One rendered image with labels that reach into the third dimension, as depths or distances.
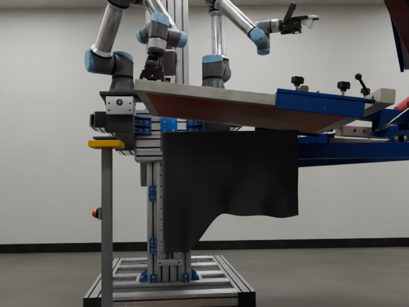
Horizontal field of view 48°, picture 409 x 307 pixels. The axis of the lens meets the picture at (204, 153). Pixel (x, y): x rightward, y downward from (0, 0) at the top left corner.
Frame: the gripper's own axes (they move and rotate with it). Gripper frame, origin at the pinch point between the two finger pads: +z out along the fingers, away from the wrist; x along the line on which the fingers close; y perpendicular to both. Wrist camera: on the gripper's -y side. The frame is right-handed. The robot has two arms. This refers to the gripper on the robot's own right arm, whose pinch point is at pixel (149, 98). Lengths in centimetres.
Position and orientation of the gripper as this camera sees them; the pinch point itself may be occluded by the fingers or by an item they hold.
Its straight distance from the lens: 189.4
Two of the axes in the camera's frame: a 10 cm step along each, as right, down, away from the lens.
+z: -1.1, 9.9, -0.8
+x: -9.9, -1.1, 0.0
